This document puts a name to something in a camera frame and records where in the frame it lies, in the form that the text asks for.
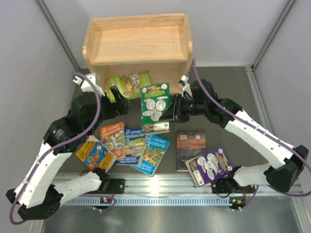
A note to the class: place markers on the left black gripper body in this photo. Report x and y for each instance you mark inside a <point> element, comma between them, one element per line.
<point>109,110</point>

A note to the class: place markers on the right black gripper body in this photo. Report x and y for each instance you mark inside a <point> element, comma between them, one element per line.
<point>184,108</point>

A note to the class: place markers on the lime green 65-Storey Treehouse book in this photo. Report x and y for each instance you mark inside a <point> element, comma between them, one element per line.
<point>129,85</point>

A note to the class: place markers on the dark green 104-Storey Treehouse book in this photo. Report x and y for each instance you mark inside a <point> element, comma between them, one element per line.
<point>155,100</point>

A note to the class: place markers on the orange 78-Storey Treehouse book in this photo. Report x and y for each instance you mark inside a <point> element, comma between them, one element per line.
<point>113,137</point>

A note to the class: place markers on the yellow 130-Storey Treehouse book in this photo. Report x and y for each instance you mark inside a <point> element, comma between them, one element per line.
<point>95,155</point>

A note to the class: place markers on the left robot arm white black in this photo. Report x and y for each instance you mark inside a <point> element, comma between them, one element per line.
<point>37,196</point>

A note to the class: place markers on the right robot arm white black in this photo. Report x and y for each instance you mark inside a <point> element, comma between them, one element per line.
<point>284,161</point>

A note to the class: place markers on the dark sunset cover book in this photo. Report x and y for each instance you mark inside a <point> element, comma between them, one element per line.
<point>189,144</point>

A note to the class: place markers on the blue 26-Storey Treehouse book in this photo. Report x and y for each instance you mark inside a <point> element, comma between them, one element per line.
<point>154,149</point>

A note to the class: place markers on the blue 91-Storey Treehouse book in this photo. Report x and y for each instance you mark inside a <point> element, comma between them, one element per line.
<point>134,143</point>

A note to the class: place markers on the purple Treehouse book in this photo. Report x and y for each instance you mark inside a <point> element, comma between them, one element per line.
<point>209,166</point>

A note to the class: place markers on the wooden two-tier bookshelf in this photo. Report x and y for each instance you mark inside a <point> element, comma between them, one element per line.
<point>160,44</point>

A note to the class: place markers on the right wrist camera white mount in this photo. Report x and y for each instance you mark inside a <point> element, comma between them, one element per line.
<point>185,86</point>

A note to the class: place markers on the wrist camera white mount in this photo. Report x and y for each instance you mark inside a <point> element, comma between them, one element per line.
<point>185,86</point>
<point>85,83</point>

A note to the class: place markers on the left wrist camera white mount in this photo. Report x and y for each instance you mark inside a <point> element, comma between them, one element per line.
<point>85,83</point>

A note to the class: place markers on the aluminium mounting rail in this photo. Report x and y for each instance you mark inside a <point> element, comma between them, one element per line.
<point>162,185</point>

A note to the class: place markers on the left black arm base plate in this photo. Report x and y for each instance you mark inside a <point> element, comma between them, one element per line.
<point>116,186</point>

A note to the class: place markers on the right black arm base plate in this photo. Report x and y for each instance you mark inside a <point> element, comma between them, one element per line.
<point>224,187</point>

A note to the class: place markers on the slotted grey cable duct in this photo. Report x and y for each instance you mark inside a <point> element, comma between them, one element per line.
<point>159,201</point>

